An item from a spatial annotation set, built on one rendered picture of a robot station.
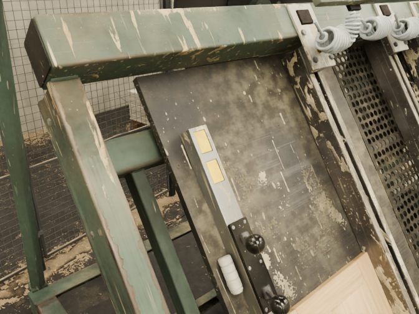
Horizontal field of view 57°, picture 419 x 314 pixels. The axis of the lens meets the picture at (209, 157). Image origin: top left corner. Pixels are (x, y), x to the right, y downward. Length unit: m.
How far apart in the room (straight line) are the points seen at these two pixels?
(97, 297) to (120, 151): 2.12
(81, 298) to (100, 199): 2.22
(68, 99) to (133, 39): 0.17
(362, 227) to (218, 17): 0.67
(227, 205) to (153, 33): 0.39
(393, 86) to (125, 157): 1.00
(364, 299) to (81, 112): 0.85
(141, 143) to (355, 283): 0.66
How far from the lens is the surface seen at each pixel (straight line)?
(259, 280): 0.85
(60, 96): 0.74
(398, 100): 1.51
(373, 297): 1.18
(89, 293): 2.92
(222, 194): 0.83
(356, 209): 1.14
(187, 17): 0.89
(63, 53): 0.72
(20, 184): 1.40
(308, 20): 1.15
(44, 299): 1.78
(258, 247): 0.72
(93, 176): 0.71
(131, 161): 0.83
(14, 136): 1.30
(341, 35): 1.04
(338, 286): 1.08
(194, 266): 3.02
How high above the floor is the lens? 1.97
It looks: 25 degrees down
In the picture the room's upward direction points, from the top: 1 degrees clockwise
